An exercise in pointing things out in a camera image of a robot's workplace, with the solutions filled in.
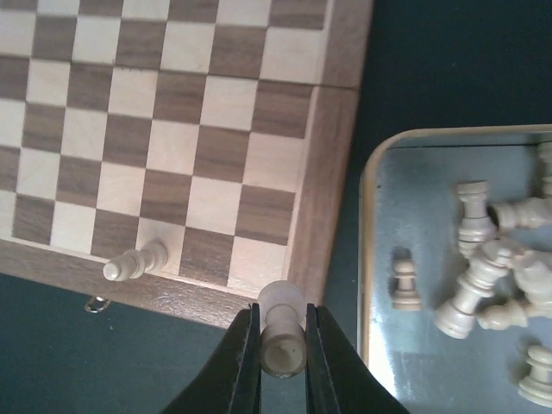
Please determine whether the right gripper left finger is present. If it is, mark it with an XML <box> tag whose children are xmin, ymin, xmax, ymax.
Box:
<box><xmin>162</xmin><ymin>304</ymin><xmax>261</xmax><ymax>414</ymax></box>

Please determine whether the light chess piece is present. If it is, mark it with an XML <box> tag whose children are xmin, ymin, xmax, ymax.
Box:
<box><xmin>257</xmin><ymin>280</ymin><xmax>307</xmax><ymax>378</ymax></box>

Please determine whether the light queen lying in tin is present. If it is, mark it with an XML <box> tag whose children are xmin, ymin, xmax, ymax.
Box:
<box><xmin>435</xmin><ymin>239</ymin><xmax>514</xmax><ymax>339</ymax></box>

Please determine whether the gold metal tin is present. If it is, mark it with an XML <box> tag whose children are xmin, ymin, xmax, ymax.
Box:
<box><xmin>358</xmin><ymin>124</ymin><xmax>551</xmax><ymax>413</ymax></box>

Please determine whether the light pawn in tin corner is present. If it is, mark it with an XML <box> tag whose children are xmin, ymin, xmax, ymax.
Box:
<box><xmin>518</xmin><ymin>345</ymin><xmax>551</xmax><ymax>408</ymax></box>

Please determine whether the light pawn standing in tin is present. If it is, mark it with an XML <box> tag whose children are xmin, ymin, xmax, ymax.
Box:
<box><xmin>392</xmin><ymin>259</ymin><xmax>422</xmax><ymax>311</ymax></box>

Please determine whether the wooden chess board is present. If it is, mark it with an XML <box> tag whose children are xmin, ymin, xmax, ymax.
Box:
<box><xmin>1</xmin><ymin>1</ymin><xmax>373</xmax><ymax>327</ymax></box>

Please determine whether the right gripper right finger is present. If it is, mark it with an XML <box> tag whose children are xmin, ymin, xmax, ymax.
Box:
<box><xmin>305</xmin><ymin>304</ymin><xmax>408</xmax><ymax>414</ymax></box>

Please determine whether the light bishop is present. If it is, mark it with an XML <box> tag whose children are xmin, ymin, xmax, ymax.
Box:
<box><xmin>103</xmin><ymin>240</ymin><xmax>168</xmax><ymax>282</ymax></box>

